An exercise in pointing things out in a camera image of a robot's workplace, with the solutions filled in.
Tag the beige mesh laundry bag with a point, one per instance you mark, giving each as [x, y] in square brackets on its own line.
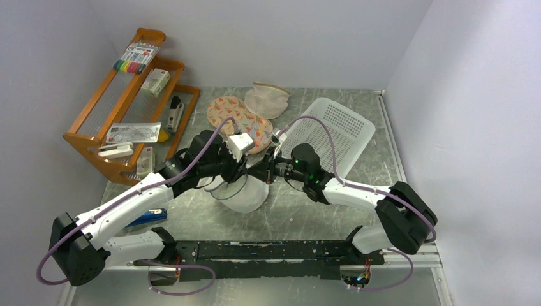
[266, 100]

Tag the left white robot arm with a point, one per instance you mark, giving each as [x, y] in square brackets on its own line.
[82, 247]

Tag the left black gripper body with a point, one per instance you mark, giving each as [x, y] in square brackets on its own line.
[229, 168]

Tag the orange wooden shelf rack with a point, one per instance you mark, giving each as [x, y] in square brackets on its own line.
[119, 99]

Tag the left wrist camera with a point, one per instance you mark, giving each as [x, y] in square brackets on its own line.
[239, 145]

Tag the yellow triangular eraser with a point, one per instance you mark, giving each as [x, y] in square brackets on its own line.
[163, 136]

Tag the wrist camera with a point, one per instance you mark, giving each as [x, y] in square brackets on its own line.
[239, 145]
[278, 138]

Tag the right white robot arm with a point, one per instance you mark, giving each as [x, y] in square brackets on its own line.
[402, 220]

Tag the clear ruler set package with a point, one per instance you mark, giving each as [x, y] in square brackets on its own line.
[133, 132]

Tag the white mesh laundry bag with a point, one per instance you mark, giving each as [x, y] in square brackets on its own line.
[245, 195]

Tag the floral pink laundry bag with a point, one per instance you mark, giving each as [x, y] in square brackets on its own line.
[258, 128]

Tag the white stapler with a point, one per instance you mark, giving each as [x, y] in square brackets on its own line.
[117, 150]

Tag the white plastic basket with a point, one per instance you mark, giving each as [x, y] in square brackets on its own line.
[350, 133]

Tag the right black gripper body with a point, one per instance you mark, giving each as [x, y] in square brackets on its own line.
[275, 166]

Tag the blue stapler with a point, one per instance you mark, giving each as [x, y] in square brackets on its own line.
[152, 215]

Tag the coloured marker pen set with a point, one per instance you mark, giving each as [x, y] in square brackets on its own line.
[136, 57]

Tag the black grey stapler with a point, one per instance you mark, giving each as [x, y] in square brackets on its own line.
[175, 114]

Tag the small white green box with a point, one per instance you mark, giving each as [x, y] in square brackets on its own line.
[155, 82]

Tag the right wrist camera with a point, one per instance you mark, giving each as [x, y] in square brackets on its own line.
[278, 138]

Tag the staples box package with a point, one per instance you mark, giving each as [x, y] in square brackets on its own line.
[145, 162]

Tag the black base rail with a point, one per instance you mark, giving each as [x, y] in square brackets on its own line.
[199, 260]

